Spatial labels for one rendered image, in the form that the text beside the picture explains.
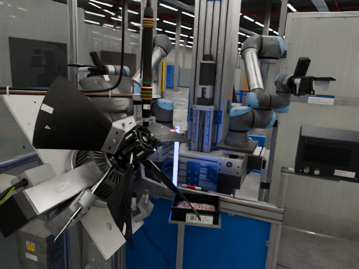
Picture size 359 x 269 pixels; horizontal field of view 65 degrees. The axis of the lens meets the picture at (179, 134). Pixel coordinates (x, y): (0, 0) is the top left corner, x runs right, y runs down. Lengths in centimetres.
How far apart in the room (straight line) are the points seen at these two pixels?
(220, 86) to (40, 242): 134
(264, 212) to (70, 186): 91
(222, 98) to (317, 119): 115
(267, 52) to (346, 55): 118
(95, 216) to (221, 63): 124
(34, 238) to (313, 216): 246
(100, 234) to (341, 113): 227
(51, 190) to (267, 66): 131
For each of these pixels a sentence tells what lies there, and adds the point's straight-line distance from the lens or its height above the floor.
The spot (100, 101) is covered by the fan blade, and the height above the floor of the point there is 133.
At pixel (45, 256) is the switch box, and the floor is 76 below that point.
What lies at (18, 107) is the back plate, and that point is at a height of 131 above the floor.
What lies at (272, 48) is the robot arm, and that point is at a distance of 172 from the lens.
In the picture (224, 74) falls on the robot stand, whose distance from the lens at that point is 188.
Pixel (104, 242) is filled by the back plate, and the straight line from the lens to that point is 107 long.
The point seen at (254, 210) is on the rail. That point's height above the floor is 82.
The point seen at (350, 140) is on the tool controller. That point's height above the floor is 123.
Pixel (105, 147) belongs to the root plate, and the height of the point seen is 120.
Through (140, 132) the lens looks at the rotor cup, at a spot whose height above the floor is 125.
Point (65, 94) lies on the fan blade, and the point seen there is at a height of 138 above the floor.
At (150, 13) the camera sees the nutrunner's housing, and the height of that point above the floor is 166.
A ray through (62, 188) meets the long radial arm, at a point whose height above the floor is 111.
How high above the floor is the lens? 147
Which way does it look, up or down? 13 degrees down
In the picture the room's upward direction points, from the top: 3 degrees clockwise
